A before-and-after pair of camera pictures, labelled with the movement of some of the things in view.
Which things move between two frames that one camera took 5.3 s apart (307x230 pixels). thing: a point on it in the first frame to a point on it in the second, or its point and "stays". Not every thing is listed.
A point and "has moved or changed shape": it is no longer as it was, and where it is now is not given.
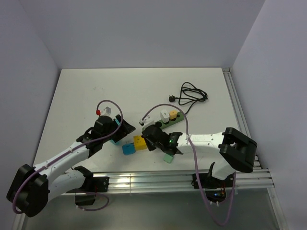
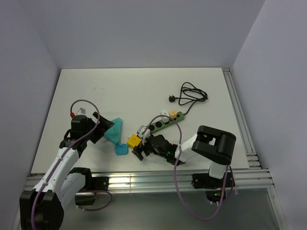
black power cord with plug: x=188 y=92 stays
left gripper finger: x=125 y=128 to x=104 y=123
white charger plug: x=165 y=115 stays
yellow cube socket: x=139 y=143 has moved or changed shape
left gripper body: x=113 y=125 to x=90 y=124
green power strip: x=180 y=116 stays
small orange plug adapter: x=172 y=114 stays
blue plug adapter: x=128 y=149 has moved or changed shape
